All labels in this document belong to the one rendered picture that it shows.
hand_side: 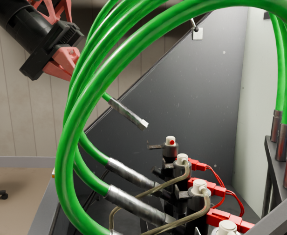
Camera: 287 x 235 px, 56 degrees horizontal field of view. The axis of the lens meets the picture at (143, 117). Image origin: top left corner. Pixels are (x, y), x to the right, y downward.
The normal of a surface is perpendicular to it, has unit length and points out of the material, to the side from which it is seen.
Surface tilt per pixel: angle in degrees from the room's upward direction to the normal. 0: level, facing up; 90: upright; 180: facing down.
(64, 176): 91
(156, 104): 90
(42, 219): 0
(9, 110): 90
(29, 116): 90
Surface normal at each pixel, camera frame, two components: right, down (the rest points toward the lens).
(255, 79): -0.99, 0.04
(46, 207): 0.00, -0.96
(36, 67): -0.12, 0.26
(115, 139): 0.12, 0.26
